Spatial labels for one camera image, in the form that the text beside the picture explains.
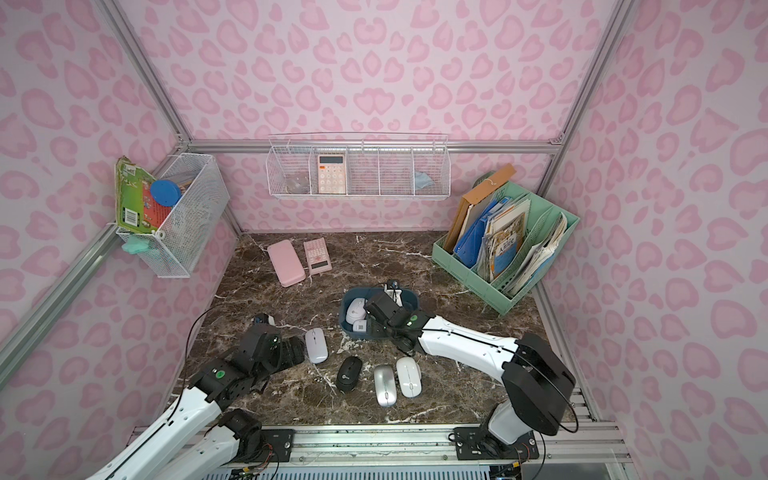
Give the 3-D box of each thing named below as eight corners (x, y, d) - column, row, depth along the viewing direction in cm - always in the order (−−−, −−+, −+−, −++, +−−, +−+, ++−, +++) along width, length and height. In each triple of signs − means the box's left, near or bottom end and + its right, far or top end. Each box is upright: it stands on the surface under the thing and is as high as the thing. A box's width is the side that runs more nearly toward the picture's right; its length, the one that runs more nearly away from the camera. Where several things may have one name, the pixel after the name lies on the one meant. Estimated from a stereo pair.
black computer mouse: (334, 387, 84) (332, 385, 82) (347, 356, 90) (346, 353, 88) (352, 394, 83) (351, 391, 81) (364, 362, 89) (364, 359, 87)
